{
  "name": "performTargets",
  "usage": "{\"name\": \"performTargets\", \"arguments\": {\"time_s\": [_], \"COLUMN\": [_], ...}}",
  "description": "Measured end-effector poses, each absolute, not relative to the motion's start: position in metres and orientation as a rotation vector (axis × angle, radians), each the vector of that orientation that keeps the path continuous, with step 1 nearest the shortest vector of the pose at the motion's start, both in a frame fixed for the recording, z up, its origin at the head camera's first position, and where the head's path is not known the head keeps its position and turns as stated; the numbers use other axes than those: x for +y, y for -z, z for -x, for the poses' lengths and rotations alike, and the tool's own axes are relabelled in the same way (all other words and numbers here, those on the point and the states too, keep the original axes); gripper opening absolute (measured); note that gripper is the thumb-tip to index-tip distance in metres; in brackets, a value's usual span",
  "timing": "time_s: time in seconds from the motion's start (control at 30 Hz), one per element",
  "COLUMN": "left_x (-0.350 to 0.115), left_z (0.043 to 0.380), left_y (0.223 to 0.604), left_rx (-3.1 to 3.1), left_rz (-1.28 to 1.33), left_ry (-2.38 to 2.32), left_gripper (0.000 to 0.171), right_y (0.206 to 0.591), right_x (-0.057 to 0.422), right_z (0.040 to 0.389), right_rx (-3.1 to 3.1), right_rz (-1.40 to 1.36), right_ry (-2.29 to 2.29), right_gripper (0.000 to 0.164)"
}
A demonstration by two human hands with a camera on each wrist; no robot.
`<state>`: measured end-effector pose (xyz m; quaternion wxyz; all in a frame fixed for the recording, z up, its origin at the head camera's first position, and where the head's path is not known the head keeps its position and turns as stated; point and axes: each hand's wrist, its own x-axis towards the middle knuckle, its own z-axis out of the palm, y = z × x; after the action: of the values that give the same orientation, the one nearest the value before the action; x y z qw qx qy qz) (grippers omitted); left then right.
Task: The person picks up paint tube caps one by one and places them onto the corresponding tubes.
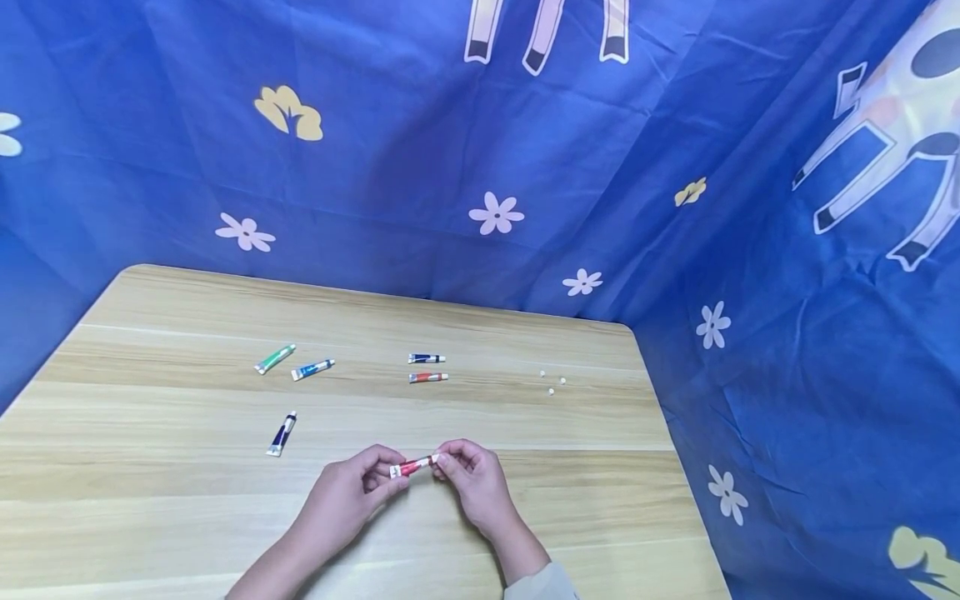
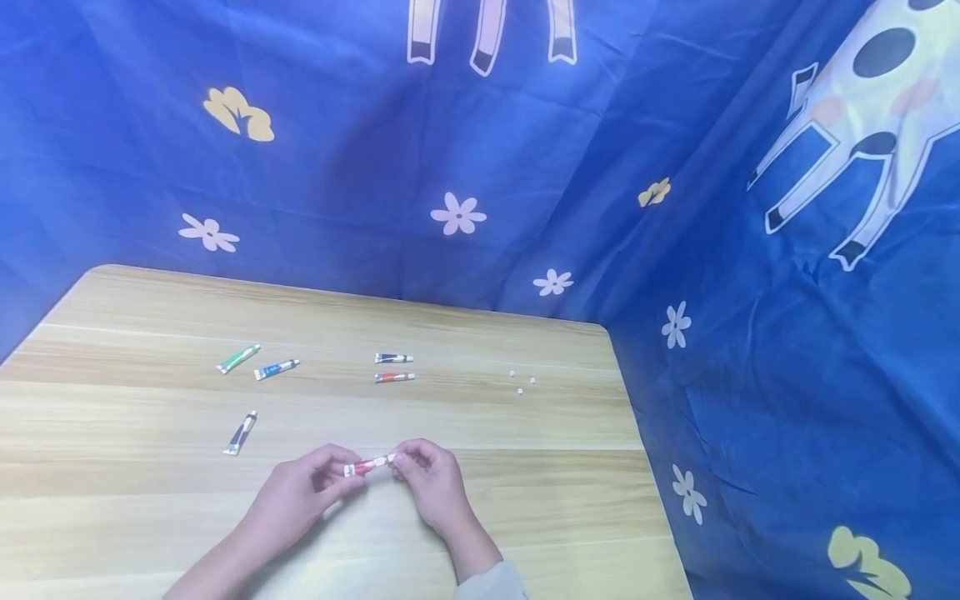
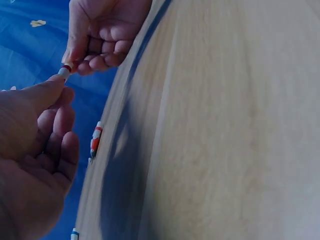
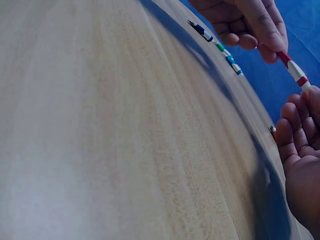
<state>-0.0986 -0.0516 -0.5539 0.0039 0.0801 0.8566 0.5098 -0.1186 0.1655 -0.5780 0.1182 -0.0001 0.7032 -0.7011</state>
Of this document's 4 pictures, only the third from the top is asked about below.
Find person's left hand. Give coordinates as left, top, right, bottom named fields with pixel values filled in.
left=0, top=74, right=81, bottom=240

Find person's right hand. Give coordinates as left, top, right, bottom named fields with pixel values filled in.
left=61, top=0, right=152, bottom=77

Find small red and white cylinder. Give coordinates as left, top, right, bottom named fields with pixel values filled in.
left=57, top=63, right=76, bottom=81

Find red and white striped stick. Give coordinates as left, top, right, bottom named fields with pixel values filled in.
left=88, top=120, right=105, bottom=165

